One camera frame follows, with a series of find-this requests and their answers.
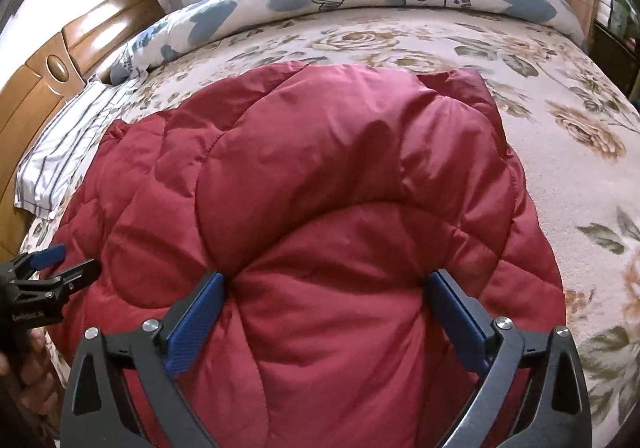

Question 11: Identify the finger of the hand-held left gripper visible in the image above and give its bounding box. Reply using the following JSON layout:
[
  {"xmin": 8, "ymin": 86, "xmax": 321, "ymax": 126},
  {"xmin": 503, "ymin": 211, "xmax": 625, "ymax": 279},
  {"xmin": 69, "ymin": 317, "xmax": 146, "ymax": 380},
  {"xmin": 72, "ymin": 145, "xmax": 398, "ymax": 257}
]
[
  {"xmin": 11, "ymin": 259, "xmax": 102, "ymax": 303},
  {"xmin": 14, "ymin": 244, "xmax": 67, "ymax": 275}
]

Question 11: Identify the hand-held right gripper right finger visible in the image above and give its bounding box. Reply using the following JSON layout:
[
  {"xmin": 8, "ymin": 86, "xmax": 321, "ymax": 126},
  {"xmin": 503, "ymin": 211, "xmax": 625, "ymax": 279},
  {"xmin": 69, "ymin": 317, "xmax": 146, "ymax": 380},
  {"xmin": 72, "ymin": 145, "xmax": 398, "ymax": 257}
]
[{"xmin": 425, "ymin": 269, "xmax": 593, "ymax": 448}]

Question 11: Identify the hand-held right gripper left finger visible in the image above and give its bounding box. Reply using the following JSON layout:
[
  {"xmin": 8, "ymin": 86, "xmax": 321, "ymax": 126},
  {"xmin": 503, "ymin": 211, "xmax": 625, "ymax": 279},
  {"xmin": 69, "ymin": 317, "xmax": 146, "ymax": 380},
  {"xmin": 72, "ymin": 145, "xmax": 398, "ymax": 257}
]
[{"xmin": 60, "ymin": 272, "xmax": 226, "ymax": 448}]

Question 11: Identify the red padded jacket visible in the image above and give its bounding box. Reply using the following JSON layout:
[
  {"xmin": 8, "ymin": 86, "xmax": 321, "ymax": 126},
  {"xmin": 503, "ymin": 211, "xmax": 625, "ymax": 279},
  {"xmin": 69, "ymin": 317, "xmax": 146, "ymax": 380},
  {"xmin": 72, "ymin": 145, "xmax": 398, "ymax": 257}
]
[{"xmin": 47, "ymin": 63, "xmax": 568, "ymax": 448}]

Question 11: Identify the person's left hand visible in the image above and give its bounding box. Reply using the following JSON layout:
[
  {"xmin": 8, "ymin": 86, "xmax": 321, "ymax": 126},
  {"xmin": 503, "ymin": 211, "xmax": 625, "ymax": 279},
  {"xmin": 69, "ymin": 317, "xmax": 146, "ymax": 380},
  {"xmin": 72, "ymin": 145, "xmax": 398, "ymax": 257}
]
[{"xmin": 0, "ymin": 328, "xmax": 58, "ymax": 429}]

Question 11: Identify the striped pillow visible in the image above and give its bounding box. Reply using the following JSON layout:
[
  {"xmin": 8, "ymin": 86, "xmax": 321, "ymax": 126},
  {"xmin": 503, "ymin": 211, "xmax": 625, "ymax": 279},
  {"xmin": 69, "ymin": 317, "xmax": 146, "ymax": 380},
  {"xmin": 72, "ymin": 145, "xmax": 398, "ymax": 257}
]
[{"xmin": 14, "ymin": 75, "xmax": 146, "ymax": 219}]

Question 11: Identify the floral bed blanket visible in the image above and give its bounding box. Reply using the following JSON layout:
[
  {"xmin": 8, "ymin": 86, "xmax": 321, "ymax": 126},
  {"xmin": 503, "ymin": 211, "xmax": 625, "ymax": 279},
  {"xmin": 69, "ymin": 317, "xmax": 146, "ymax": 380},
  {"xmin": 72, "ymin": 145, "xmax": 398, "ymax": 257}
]
[{"xmin": 20, "ymin": 5, "xmax": 640, "ymax": 448}]

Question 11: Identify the wooden headboard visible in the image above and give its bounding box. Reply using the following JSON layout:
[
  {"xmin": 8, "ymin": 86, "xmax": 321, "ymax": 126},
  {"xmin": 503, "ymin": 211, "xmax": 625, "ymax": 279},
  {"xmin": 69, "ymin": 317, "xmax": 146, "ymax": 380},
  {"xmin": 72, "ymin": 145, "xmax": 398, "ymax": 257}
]
[{"xmin": 0, "ymin": 0, "xmax": 166, "ymax": 249}]

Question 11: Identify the dark shelf unit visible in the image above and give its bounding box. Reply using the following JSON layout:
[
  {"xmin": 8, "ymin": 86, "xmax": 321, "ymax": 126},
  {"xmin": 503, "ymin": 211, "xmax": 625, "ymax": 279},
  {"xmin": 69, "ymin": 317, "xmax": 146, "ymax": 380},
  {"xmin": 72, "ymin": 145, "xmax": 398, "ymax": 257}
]
[{"xmin": 590, "ymin": 0, "xmax": 640, "ymax": 96}]

